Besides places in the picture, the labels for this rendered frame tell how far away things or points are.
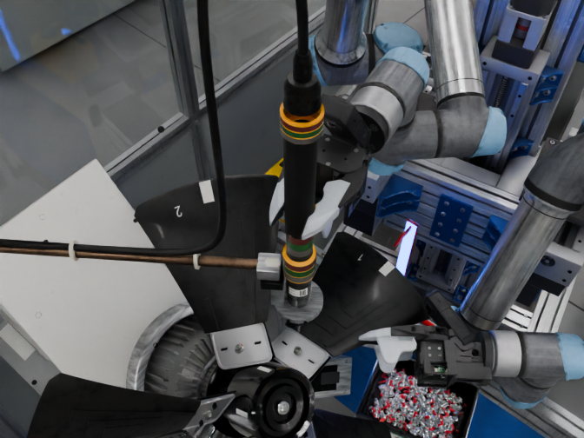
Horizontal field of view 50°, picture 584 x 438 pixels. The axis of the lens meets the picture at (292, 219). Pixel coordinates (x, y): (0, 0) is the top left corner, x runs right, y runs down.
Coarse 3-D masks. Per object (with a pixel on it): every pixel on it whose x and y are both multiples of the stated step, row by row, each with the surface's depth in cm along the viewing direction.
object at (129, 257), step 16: (64, 256) 83; (80, 256) 83; (96, 256) 82; (112, 256) 82; (128, 256) 82; (144, 256) 82; (160, 256) 82; (176, 256) 82; (192, 256) 82; (208, 256) 82
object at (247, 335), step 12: (216, 336) 96; (228, 336) 96; (240, 336) 96; (252, 336) 95; (264, 336) 94; (216, 348) 97; (228, 348) 96; (252, 348) 95; (264, 348) 95; (228, 360) 97; (240, 360) 96; (252, 360) 96; (264, 360) 95
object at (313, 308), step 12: (264, 264) 81; (264, 276) 82; (276, 276) 81; (264, 288) 83; (276, 288) 83; (312, 288) 89; (276, 300) 86; (312, 300) 88; (288, 312) 87; (300, 312) 87; (312, 312) 87
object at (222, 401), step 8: (208, 400) 89; (216, 400) 90; (224, 400) 91; (232, 400) 92; (200, 408) 90; (208, 408) 91; (216, 408) 93; (224, 408) 94; (200, 416) 92; (216, 416) 96; (192, 424) 94
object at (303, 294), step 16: (304, 64) 55; (288, 80) 57; (304, 80) 56; (288, 96) 57; (304, 96) 57; (320, 96) 58; (304, 112) 58; (288, 288) 84; (304, 288) 83; (304, 304) 87
